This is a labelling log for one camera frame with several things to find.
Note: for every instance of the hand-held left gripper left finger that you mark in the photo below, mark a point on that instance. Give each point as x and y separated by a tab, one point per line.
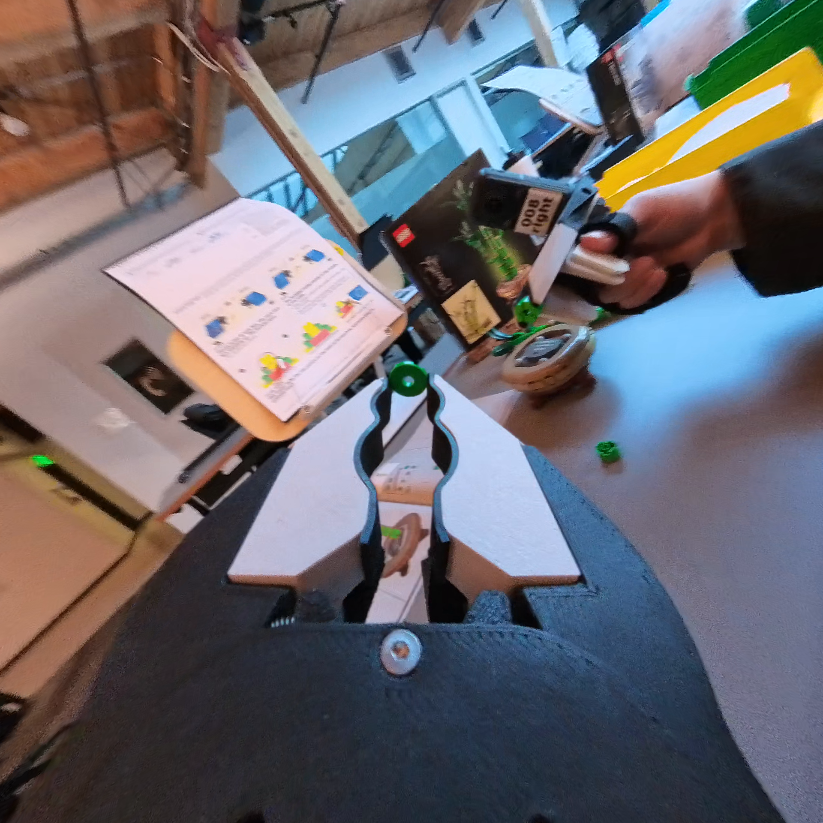
302	514

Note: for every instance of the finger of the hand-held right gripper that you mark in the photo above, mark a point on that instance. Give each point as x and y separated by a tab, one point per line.
553	263

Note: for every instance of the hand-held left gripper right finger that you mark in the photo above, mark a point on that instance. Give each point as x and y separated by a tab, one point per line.
508	514

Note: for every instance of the small green round brick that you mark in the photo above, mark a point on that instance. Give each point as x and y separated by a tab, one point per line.
528	312
408	379
608	451

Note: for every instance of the yellow plastic bin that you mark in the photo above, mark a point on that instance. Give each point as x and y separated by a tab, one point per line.
707	141

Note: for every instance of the person's right forearm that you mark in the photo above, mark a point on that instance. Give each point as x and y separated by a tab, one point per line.
784	212

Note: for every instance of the grey desk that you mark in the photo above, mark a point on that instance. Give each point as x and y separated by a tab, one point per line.
707	514

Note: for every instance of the person's right hand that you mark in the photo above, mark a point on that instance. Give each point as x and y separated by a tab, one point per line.
681	225

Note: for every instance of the green sprig with leaves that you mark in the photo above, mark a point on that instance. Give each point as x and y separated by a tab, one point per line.
514	337

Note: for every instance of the black toy set box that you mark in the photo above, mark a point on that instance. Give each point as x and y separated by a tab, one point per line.
437	257

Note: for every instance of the tan round pot base model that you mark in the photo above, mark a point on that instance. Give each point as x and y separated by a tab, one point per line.
546	360

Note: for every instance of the open instruction booklet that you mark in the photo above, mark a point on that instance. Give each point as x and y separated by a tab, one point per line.
402	482

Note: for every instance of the white document stand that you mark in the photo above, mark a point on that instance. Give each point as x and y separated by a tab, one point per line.
218	386

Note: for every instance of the small black toy box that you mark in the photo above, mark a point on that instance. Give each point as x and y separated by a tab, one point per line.
617	90

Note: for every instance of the printed instruction sheet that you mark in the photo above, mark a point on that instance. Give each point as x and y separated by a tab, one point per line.
257	296

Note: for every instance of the green plastic bin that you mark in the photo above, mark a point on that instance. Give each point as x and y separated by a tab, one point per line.
759	51

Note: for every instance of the black wall sign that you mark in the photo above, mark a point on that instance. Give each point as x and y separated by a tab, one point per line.
151	379

